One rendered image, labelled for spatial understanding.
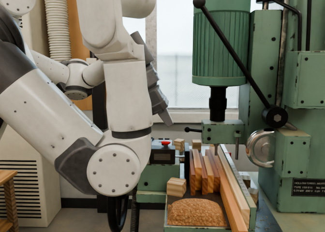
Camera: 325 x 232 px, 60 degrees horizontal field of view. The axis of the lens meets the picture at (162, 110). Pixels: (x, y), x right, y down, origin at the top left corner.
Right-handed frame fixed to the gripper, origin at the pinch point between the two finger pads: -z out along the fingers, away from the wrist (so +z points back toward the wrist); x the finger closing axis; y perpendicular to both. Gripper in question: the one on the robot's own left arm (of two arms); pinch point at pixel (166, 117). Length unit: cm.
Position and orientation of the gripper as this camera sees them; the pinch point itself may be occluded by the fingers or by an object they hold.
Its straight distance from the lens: 87.3
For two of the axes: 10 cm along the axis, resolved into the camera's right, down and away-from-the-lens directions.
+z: -5.0, -8.6, -1.4
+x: -0.5, 1.9, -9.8
